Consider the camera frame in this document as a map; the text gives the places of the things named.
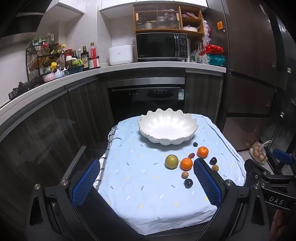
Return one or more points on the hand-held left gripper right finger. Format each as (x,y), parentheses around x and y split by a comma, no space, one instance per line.
(207,183)

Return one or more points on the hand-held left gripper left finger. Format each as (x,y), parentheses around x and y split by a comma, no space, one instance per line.
(85,183)

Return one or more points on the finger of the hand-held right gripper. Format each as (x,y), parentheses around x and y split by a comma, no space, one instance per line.
(253,170)
(282,157)

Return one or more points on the brown longan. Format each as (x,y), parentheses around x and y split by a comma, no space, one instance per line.
(184,175)
(215,168)

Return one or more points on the dark purple grape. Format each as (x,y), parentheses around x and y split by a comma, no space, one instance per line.
(213,160)
(188,183)

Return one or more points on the orange mandarin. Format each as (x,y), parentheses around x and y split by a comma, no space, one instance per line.
(186,163)
(202,152)

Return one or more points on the red cherry tomato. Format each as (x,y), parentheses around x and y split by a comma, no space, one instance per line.
(191,155)

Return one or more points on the green jujube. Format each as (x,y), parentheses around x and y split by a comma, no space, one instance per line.
(171,161)

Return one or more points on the white scalloped bowl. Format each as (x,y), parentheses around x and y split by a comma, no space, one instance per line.
(166,126)

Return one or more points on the person's right hand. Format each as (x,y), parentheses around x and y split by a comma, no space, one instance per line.
(278,224)

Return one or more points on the plastic bag of potatoes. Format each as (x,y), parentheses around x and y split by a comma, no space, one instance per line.
(257,154)

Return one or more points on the light blue patterned tablecloth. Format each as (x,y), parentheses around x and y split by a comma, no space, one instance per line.
(143,185)

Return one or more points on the dark brown refrigerator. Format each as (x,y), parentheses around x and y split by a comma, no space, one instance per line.
(249,69)

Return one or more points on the black built-in dishwasher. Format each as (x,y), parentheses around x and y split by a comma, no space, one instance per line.
(138,102)

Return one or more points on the blue condiment jar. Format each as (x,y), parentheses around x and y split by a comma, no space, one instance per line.
(59,74)

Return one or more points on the pink condiment jar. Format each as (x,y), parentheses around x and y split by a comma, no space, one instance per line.
(49,77)

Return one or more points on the black gas stove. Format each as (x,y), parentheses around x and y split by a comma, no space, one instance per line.
(25,88)

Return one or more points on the teal snack bag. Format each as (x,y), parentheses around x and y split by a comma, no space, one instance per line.
(216,60)

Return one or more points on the green plastic container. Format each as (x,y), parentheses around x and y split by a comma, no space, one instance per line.
(77,63)

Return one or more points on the dark oil bottle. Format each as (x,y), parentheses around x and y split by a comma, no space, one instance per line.
(85,60)

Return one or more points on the kitchen counter with dark cabinets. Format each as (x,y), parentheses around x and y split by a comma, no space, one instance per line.
(161,66)

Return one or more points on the red liquid bottle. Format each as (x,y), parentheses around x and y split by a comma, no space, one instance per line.
(94,58)

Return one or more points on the clear plastic bag bundle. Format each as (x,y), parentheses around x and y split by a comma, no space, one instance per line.
(198,55)

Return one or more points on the red snack bag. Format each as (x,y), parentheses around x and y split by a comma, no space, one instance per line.
(211,49)

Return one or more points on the red lid jar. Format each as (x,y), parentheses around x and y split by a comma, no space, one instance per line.
(68,53)

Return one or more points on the white rice cooker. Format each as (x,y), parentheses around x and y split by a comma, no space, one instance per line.
(121,55)

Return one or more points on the black microwave oven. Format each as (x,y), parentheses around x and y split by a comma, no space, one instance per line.
(159,46)

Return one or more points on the orange triangle sticker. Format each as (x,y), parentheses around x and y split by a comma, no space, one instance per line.
(219,26)

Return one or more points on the white pot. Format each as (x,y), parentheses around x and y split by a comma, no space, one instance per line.
(190,29)

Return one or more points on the wooden shelf cabinet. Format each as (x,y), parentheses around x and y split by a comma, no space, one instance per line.
(180,16)

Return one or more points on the white upper cabinet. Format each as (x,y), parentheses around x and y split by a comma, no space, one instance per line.
(115,4)

